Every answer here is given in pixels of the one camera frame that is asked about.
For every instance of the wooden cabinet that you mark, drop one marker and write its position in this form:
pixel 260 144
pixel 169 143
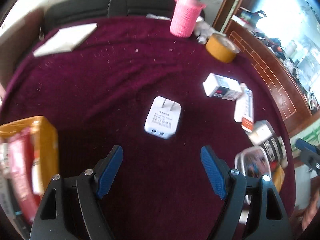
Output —
pixel 290 101

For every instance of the maroon armchair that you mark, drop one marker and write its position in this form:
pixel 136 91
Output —
pixel 16 40

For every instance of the small white red box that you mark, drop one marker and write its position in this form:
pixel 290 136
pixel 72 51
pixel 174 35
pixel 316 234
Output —
pixel 222 87

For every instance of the white red medicine bottle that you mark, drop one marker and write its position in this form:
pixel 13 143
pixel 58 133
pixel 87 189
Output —
pixel 4 159

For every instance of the white usb charger plug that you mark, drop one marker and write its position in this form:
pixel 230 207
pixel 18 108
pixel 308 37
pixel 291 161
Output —
pixel 163 118

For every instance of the yellow-edged cardboard tray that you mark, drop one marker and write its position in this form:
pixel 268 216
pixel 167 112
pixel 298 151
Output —
pixel 46 163

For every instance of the maroon velvet bedspread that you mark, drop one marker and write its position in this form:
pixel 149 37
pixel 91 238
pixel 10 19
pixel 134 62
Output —
pixel 99 96

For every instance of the black leather sofa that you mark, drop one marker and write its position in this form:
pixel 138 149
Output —
pixel 77 10

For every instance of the white folded paper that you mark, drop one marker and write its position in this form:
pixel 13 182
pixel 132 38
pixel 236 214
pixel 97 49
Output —
pixel 65 40

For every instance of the black printed packet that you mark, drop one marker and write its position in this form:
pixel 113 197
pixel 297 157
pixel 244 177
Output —
pixel 263 135

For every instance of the yellow tape roll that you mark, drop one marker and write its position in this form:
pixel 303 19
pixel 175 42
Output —
pixel 222 48

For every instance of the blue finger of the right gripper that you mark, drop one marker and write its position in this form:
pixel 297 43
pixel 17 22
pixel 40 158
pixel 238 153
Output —
pixel 302 144

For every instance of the pink sleeved water bottle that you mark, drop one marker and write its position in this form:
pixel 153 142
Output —
pixel 185 15

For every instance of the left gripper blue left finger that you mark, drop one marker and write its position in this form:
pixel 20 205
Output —
pixel 106 171

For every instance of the yellow paper packet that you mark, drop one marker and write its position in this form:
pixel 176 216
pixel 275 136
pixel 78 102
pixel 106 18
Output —
pixel 278 178

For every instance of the person right hand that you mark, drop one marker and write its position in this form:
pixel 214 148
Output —
pixel 310 211

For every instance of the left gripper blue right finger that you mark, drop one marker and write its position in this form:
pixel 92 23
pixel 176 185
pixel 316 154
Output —
pixel 216 170

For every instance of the white crumpled tissue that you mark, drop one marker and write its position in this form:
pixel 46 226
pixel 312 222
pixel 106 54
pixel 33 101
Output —
pixel 202 30

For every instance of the red foil packet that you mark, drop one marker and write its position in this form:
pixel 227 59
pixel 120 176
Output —
pixel 21 157

